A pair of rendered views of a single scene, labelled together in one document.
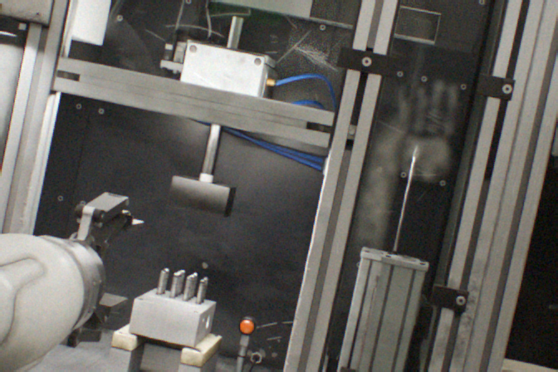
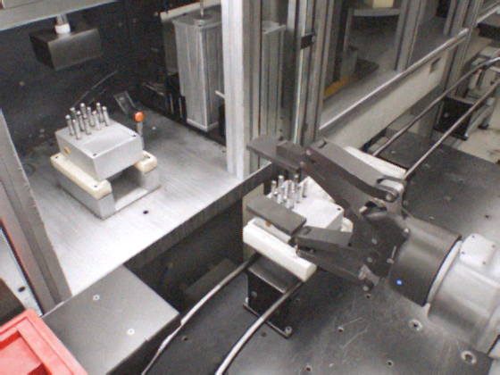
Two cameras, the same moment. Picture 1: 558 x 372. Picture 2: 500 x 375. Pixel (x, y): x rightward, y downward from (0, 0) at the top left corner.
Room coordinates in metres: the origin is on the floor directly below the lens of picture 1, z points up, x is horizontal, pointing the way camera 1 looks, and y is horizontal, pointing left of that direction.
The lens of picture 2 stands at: (0.96, 0.49, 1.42)
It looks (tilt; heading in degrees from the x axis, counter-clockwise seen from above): 38 degrees down; 305
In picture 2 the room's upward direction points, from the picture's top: straight up
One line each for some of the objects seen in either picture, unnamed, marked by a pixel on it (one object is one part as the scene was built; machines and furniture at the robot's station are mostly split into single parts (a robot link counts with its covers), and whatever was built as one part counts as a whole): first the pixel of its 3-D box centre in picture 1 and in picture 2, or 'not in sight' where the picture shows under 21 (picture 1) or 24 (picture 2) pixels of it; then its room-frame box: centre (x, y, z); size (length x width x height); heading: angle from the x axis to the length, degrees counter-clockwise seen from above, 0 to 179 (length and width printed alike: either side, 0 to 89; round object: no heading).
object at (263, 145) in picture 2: (122, 223); (279, 153); (1.15, 0.15, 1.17); 0.07 x 0.03 x 0.01; 173
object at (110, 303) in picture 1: (105, 302); (275, 213); (1.15, 0.15, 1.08); 0.07 x 0.03 x 0.01; 173
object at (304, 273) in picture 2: not in sight; (329, 212); (1.20, -0.14, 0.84); 0.36 x 0.14 x 0.10; 83
